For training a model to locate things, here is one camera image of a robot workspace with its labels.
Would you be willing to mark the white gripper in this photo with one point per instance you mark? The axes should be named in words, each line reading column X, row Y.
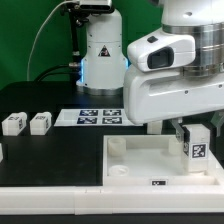
column 167, row 94

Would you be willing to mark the white square tabletop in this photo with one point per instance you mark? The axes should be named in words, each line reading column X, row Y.
column 148, row 160

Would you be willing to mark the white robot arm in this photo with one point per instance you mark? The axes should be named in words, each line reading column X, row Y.
column 202, row 19

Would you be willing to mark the white base tag plate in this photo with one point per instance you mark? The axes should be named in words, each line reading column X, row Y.
column 92, row 117

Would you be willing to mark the white L-shaped obstacle fence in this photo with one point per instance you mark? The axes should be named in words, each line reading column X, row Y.
column 111, row 199

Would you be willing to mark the white part at left edge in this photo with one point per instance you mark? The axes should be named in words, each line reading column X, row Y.
column 1, row 153

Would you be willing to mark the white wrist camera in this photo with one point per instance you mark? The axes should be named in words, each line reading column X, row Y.
column 161, row 50

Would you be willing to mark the grey camera on mount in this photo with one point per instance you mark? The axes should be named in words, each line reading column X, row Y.
column 99, row 6

